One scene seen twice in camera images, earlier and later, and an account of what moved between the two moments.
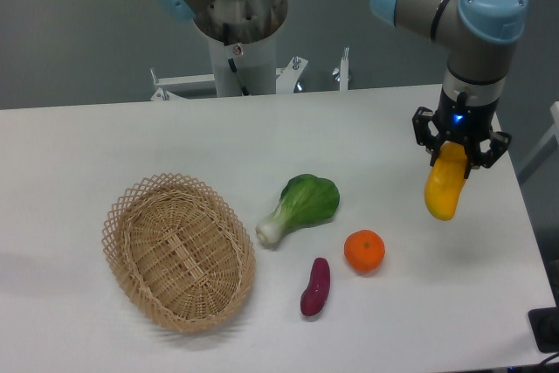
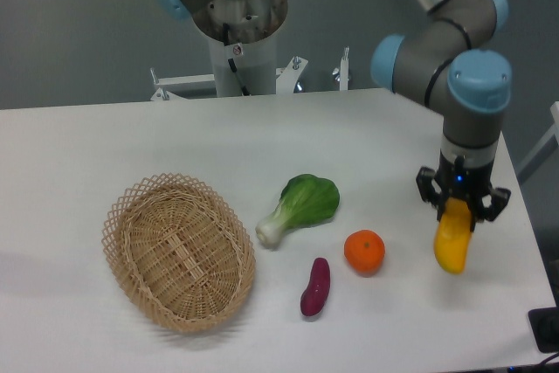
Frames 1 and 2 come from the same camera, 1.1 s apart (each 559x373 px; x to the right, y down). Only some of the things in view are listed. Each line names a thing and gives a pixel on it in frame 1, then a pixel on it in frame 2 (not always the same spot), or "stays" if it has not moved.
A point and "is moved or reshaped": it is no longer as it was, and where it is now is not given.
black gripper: [458, 121] to [458, 179]
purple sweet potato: [316, 294] stays
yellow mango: [445, 180] is moved or reshaped
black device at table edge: [545, 327] stays
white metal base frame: [288, 80] stays
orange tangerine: [364, 250] stays
